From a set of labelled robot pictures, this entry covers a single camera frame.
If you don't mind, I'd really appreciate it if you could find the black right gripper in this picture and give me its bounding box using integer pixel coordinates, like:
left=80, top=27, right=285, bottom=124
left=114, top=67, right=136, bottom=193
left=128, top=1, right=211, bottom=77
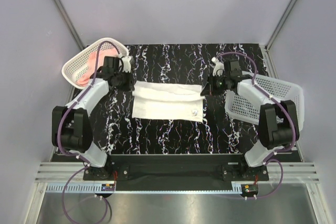
left=201, top=73, right=229, bottom=97

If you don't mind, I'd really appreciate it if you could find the pink towel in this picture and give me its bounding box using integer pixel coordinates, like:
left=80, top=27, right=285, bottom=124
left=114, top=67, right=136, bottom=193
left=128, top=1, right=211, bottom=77
left=76, top=48, right=118, bottom=87

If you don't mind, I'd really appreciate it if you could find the white towel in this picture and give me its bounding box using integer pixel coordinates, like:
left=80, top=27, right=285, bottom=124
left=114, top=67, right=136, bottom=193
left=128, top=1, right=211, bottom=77
left=132, top=81, right=205, bottom=123

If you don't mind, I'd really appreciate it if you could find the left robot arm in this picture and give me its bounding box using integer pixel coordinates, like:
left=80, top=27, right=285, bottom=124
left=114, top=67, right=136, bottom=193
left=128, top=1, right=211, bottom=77
left=52, top=56, right=134, bottom=180

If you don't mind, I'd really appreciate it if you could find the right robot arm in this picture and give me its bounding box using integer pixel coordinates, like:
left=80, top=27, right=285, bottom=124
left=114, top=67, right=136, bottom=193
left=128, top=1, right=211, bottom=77
left=201, top=58, right=302, bottom=180

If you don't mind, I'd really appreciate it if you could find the white perforated basket right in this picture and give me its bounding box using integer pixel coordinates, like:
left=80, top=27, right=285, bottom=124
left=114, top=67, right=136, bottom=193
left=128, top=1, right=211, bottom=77
left=225, top=74, right=305, bottom=131

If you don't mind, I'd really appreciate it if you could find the white perforated basket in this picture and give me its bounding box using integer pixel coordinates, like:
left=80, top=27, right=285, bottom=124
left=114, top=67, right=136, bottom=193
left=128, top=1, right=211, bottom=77
left=61, top=38, right=129, bottom=90
left=225, top=74, right=305, bottom=131

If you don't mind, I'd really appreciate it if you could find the white perforated basket left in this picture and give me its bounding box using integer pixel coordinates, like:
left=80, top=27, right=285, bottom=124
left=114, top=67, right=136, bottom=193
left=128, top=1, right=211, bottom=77
left=61, top=38, right=129, bottom=90

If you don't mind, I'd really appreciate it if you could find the right controller board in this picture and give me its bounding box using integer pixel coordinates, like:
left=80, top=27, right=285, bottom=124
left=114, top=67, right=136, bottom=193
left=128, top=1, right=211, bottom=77
left=242, top=184, right=259, bottom=197

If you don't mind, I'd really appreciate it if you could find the controller board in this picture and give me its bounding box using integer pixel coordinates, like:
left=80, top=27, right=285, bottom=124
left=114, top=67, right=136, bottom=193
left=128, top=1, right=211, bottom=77
left=242, top=184, right=259, bottom=197
left=101, top=182, right=116, bottom=191

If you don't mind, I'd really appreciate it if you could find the left controller board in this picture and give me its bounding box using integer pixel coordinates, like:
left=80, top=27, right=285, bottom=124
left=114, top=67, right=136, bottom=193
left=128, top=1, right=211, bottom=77
left=101, top=182, right=116, bottom=191

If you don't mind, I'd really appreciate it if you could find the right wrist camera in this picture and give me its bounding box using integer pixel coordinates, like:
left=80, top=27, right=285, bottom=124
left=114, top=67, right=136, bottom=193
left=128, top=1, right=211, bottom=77
left=212, top=57, right=224, bottom=77

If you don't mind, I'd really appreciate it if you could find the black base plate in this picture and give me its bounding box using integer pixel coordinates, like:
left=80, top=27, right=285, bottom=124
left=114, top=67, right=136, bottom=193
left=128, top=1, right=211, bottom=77
left=83, top=154, right=269, bottom=193

